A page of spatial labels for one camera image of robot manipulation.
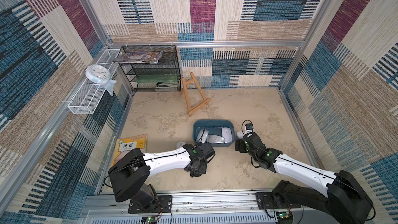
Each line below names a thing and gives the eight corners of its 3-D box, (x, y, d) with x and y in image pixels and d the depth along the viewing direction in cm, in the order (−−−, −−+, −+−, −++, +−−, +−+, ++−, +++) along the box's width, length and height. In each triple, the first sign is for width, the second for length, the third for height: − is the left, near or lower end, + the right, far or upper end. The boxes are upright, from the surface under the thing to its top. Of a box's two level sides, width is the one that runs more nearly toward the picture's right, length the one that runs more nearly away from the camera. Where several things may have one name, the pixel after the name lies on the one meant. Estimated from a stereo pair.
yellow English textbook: (113, 165, 88) (111, 163, 86) (117, 140, 97) (115, 138, 95) (146, 159, 90) (144, 157, 88) (147, 136, 99) (145, 134, 97)
